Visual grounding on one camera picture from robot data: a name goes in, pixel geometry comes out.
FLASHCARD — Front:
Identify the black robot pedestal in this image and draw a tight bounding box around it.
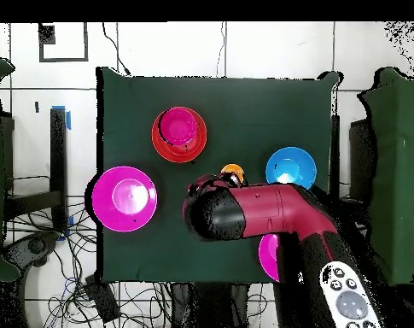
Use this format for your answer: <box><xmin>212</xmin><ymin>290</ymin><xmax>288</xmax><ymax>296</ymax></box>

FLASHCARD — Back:
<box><xmin>168</xmin><ymin>282</ymin><xmax>252</xmax><ymax>328</ymax></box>

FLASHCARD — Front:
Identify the orange plastic cup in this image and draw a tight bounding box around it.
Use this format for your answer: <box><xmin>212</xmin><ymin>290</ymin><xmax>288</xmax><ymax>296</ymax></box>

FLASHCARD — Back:
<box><xmin>220</xmin><ymin>163</ymin><xmax>246</xmax><ymax>185</ymax></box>

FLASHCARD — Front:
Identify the tangle of floor cables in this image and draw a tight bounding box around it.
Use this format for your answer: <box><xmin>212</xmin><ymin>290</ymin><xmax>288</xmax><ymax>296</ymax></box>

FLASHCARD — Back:
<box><xmin>4</xmin><ymin>201</ymin><xmax>173</xmax><ymax>328</ymax></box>

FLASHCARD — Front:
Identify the blue plastic bowl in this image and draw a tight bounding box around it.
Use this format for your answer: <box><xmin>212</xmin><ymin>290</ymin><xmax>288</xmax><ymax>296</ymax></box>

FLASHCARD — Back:
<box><xmin>265</xmin><ymin>146</ymin><xmax>318</xmax><ymax>190</ymax></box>

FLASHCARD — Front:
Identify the dark green tablecloth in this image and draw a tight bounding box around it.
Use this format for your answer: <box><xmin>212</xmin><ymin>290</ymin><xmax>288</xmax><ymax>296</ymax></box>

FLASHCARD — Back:
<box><xmin>96</xmin><ymin>66</ymin><xmax>344</xmax><ymax>287</ymax></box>

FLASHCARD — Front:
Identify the large pink plastic bowl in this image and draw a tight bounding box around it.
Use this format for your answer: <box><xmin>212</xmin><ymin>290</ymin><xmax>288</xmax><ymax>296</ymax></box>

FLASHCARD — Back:
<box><xmin>91</xmin><ymin>166</ymin><xmax>159</xmax><ymax>233</ymax></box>
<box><xmin>258</xmin><ymin>233</ymin><xmax>282</xmax><ymax>283</ymax></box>

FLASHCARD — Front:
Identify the black square floor frame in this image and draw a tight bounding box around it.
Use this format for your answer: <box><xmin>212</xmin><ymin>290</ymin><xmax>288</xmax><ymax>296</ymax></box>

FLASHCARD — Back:
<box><xmin>38</xmin><ymin>21</ymin><xmax>90</xmax><ymax>63</ymax></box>

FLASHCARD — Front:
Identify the small red plastic bowl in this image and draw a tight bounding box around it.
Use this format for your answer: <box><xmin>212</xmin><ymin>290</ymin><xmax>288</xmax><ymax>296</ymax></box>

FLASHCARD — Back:
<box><xmin>158</xmin><ymin>106</ymin><xmax>198</xmax><ymax>146</ymax></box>

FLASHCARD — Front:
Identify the large orange plastic bowl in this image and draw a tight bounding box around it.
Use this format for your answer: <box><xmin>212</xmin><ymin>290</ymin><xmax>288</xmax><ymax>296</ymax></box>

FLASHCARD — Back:
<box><xmin>151</xmin><ymin>106</ymin><xmax>208</xmax><ymax>164</ymax></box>

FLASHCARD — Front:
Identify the black power strip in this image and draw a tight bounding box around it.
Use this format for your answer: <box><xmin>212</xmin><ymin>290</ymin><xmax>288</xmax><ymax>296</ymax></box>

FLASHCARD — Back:
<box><xmin>84</xmin><ymin>274</ymin><xmax>121</xmax><ymax>324</ymax></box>

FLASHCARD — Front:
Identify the grey office chair base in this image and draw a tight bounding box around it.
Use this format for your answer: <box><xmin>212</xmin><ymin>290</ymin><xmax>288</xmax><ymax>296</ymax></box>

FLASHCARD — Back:
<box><xmin>1</xmin><ymin>231</ymin><xmax>61</xmax><ymax>271</ymax></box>

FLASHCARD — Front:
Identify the thin black floor cable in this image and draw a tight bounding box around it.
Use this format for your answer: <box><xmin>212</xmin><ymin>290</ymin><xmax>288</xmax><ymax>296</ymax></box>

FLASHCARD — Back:
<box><xmin>102</xmin><ymin>21</ymin><xmax>131</xmax><ymax>77</ymax></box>

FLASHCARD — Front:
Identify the black metal stand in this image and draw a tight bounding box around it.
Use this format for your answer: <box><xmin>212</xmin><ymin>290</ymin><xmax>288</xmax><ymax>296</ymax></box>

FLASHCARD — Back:
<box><xmin>3</xmin><ymin>107</ymin><xmax>69</xmax><ymax>233</ymax></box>
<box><xmin>329</xmin><ymin>114</ymin><xmax>341</xmax><ymax>202</ymax></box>

